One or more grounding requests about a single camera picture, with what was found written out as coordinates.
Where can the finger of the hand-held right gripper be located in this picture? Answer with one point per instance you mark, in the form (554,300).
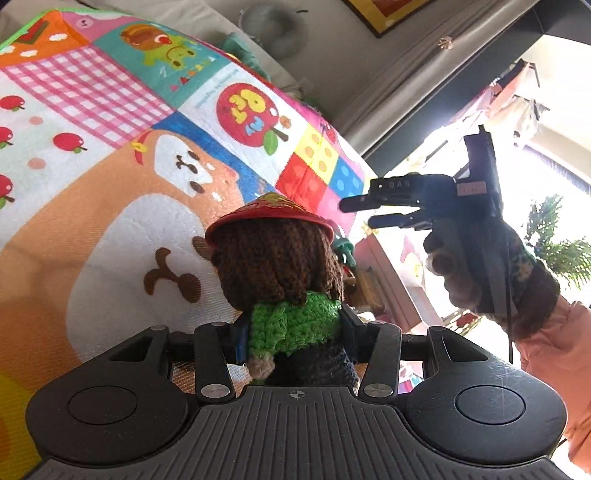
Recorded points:
(392,221)
(358,203)

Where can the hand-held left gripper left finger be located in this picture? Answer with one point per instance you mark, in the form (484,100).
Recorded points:
(241,344)

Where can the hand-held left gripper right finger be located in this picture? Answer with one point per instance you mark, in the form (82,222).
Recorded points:
(350,333)

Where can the pink cardboard box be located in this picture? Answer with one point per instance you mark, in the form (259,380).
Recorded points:
(397,281)

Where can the crochet doll with red hat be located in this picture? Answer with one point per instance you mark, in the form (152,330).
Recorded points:
(277,277)

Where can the person's right forearm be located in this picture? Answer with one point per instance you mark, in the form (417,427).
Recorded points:
(563,350)

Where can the person's right hand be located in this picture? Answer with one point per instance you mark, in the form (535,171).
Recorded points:
(461,286)

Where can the teal crochet toy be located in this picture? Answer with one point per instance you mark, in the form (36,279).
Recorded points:
(345,251)

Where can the hanging laundry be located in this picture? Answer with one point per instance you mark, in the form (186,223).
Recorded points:
(512,106)

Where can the green leafy plant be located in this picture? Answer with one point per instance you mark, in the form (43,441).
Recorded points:
(558,249)

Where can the teal knitted cloth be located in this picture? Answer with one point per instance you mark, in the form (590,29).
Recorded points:
(240,53)

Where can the grey round fluffy cushion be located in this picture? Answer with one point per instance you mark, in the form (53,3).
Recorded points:
(270,25)

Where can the colourful printed play mat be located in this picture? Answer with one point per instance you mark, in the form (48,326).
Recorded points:
(115,184)

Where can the small gold wall hook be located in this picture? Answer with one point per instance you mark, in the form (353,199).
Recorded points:
(445,42)

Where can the yellow-framed wall picture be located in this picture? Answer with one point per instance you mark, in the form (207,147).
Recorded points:
(388,11)

